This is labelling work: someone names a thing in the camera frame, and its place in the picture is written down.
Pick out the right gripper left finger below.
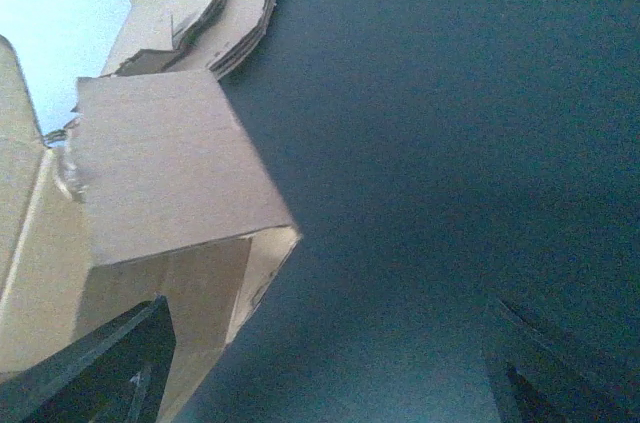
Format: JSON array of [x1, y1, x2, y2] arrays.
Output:
[[1, 296, 176, 422]]

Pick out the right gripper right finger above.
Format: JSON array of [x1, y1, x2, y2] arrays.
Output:
[[483, 298, 639, 422]]

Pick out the cardboard box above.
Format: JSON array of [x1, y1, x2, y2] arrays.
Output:
[[1, 41, 300, 422]]

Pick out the stack of flat cardboard blanks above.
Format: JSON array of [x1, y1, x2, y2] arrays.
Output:
[[102, 0, 276, 77]]

